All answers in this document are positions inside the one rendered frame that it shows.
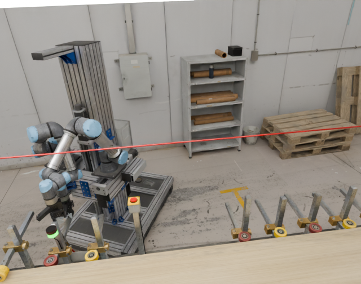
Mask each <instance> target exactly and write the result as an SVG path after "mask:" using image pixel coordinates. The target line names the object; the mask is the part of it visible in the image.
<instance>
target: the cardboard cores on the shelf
mask: <svg viewBox="0 0 361 284"><path fill-rule="evenodd" d="M231 74H232V70H231V68H226V69H214V76H223V75H231ZM192 76H193V78H198V77H209V70H201V71H194V72H190V77H192ZM237 98H238V94H234V93H233V92H231V90H229V91H217V92H205V93H198V94H191V103H196V105H199V104H210V103H222V102H228V101H235V100H236V99H237ZM191 120H194V121H193V124H194V125H203V124H208V123H216V122H224V121H232V120H234V117H233V116H232V113H231V112H225V113H214V114H204V115H198V116H191Z"/></svg>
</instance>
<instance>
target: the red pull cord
mask: <svg viewBox="0 0 361 284"><path fill-rule="evenodd" d="M354 127H361V126H350V127H338V128H325V129H318V130H306V131H293V132H281V133H274V134H262V135H249V136H236V137H224V138H217V139H204V140H191V141H179V142H172V143H159V144H147V145H135V146H128V147H115V148H103V149H90V150H77V151H70V152H58V153H45V154H33V155H25V156H13V157H1V158H0V159H6V158H19V157H31V156H44V155H51V154H63V153H75V152H88V151H95V150H107V149H120V148H132V147H144V146H152V145H164V144H176V143H189V142H196V141H209V140H221V139H233V138H241V137H253V136H265V135H278V134H290V133H298V132H310V131H322V130H335V129H342V128H354Z"/></svg>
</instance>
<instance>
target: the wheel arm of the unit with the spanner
mask: <svg viewBox="0 0 361 284"><path fill-rule="evenodd" d="M71 221H72V219H71V218H67V219H66V222H65V224H64V228H63V230H62V234H63V236H64V237H65V238H66V236H67V233H68V230H69V227H70V224H71ZM54 255H56V256H57V257H58V260H59V257H60V256H59V254H54Z"/></svg>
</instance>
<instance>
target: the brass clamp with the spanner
mask: <svg viewBox="0 0 361 284"><path fill-rule="evenodd" d="M51 249H53V251H52V252H50V251H49V253H48V255H49V256H50V255H53V254H59V256H60V258H63V257H68V255H71V254H72V248H71V247H68V246H66V249H65V251H59V249H58V247H52V248H51Z"/></svg>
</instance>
